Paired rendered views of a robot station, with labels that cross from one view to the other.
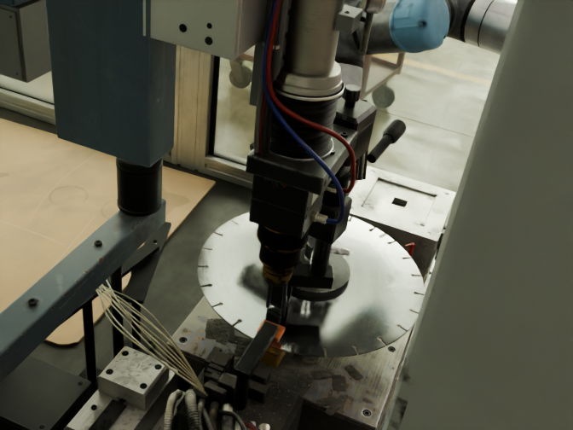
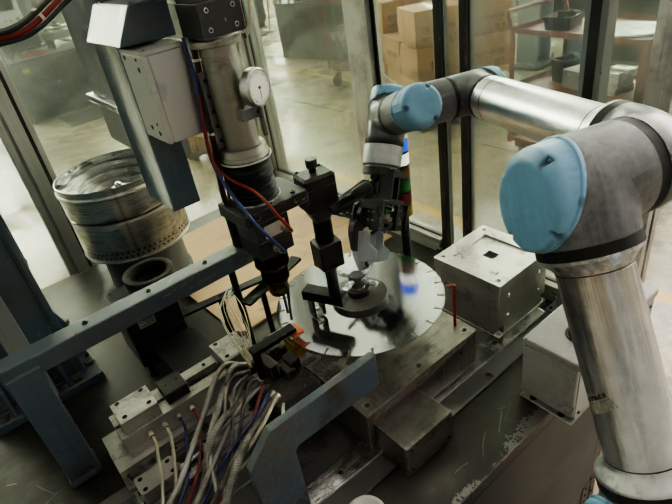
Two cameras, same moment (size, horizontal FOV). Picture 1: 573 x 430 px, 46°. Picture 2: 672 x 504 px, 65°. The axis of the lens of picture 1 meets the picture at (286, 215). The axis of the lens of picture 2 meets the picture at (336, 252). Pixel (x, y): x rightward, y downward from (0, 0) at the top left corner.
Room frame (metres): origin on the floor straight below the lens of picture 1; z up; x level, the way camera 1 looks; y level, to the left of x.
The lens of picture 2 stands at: (0.10, -0.54, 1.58)
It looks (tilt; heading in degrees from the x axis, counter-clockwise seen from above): 32 degrees down; 38
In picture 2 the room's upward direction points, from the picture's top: 10 degrees counter-clockwise
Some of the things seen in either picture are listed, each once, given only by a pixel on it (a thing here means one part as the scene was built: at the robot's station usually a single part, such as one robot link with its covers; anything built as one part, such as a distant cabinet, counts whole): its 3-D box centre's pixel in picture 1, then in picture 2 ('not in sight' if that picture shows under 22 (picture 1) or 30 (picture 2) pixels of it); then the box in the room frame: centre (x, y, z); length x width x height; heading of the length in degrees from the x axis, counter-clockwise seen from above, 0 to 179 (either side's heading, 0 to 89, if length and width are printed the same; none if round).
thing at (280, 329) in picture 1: (257, 363); (278, 350); (0.58, 0.01, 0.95); 0.10 x 0.03 x 0.07; 163
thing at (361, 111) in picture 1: (338, 166); (320, 216); (0.69, -0.05, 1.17); 0.06 x 0.05 x 0.20; 154
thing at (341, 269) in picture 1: (313, 264); (358, 291); (0.77, -0.05, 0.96); 0.11 x 0.11 x 0.03
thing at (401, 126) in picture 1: (373, 136); (343, 194); (0.71, -0.09, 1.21); 0.08 x 0.06 x 0.03; 163
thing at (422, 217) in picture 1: (391, 233); (490, 280); (1.07, -0.21, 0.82); 0.18 x 0.18 x 0.15; 73
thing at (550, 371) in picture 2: not in sight; (588, 342); (0.95, -0.44, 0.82); 0.28 x 0.11 x 0.15; 163
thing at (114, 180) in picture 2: not in sight; (134, 226); (0.82, 0.74, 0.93); 0.31 x 0.31 x 0.36
